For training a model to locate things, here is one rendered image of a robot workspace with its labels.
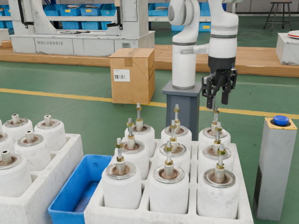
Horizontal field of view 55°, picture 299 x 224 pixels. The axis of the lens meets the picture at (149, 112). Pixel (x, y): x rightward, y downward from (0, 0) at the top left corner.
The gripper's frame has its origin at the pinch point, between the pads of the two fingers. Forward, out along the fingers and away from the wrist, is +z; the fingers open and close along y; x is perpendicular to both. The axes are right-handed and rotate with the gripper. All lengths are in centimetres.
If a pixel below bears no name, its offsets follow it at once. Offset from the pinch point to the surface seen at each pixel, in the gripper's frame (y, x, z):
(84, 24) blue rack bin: 220, 479, 28
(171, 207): -29.0, -9.9, 15.8
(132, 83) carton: 37, 90, 22
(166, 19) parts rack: 304, 337, 17
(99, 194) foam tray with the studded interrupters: -38.2, 6.7, 17.1
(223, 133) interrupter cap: 0.6, -2.3, 9.5
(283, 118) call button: 6.8, -16.7, 1.8
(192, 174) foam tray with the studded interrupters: -14.2, -3.6, 16.9
